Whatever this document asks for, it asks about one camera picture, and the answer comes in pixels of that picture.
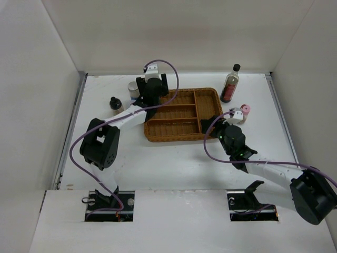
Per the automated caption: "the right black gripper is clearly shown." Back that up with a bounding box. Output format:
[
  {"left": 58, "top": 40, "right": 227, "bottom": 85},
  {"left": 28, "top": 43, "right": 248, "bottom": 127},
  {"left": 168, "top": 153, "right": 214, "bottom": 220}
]
[{"left": 201, "top": 115, "right": 237, "bottom": 155}]

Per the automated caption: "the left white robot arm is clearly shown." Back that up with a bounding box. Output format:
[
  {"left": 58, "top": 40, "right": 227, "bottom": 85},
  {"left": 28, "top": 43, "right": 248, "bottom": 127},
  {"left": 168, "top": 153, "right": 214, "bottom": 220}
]
[{"left": 74, "top": 74, "right": 169, "bottom": 211}]

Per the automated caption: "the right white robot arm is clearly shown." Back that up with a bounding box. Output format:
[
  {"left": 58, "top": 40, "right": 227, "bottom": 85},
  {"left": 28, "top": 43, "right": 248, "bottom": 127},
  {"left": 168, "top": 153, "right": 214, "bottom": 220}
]
[{"left": 201, "top": 115, "right": 336, "bottom": 225}]

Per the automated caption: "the wicker divided tray basket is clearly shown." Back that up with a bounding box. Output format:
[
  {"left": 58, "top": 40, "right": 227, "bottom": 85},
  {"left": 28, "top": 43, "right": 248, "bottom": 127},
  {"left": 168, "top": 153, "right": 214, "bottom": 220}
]
[{"left": 144, "top": 87, "right": 223, "bottom": 142}]

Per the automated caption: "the black cap pepper shaker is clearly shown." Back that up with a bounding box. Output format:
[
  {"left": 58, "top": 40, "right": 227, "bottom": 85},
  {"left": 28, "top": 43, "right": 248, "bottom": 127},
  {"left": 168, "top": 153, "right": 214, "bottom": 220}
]
[{"left": 109, "top": 96, "right": 124, "bottom": 115}]

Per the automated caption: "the pink cap small bottle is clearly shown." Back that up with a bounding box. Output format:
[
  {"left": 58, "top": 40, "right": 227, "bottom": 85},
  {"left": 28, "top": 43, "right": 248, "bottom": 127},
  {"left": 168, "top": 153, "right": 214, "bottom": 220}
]
[{"left": 239, "top": 104, "right": 251, "bottom": 124}]

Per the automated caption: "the tall dark vinegar bottle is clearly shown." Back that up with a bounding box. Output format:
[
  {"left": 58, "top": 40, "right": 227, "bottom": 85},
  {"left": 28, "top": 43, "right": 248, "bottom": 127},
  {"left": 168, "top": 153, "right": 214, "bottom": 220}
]
[{"left": 220, "top": 64, "right": 241, "bottom": 103}]

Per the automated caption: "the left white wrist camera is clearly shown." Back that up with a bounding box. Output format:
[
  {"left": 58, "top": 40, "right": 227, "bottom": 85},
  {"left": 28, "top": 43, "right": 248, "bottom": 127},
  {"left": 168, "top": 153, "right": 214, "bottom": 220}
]
[{"left": 143, "top": 63, "right": 160, "bottom": 82}]

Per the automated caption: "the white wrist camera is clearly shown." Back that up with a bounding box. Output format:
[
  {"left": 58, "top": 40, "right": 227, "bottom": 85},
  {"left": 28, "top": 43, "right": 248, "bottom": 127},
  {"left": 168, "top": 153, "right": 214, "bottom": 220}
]
[
  {"left": 143, "top": 63, "right": 160, "bottom": 82},
  {"left": 226, "top": 108, "right": 243, "bottom": 124}
]

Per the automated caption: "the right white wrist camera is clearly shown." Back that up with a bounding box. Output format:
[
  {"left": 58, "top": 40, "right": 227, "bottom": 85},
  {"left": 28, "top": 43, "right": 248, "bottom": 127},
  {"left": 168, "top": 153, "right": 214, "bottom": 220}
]
[{"left": 226, "top": 108, "right": 243, "bottom": 124}]

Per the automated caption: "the left aluminium table rail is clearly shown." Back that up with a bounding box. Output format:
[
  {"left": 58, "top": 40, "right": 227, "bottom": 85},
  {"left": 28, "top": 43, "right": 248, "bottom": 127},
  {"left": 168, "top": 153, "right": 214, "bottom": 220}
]
[{"left": 51, "top": 71, "right": 88, "bottom": 190}]

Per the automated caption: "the aluminium table rail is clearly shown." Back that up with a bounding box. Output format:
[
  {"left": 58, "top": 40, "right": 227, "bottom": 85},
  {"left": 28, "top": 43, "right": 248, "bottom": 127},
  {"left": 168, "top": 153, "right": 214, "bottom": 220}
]
[
  {"left": 265, "top": 72, "right": 299, "bottom": 163},
  {"left": 51, "top": 71, "right": 88, "bottom": 190}
]

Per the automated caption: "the right aluminium table rail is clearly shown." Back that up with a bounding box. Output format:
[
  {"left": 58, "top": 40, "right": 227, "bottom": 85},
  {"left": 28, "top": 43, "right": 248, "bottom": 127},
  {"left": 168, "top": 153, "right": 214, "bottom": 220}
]
[{"left": 265, "top": 72, "right": 299, "bottom": 163}]

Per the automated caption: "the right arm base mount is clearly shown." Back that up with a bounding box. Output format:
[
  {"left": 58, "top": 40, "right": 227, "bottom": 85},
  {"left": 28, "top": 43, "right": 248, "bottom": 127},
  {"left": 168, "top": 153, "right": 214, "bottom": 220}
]
[{"left": 226, "top": 180, "right": 279, "bottom": 222}]

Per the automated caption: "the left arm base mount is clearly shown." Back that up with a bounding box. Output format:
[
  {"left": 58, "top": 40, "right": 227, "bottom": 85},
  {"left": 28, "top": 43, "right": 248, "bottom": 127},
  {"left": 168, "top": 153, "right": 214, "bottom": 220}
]
[{"left": 81, "top": 188, "right": 135, "bottom": 222}]

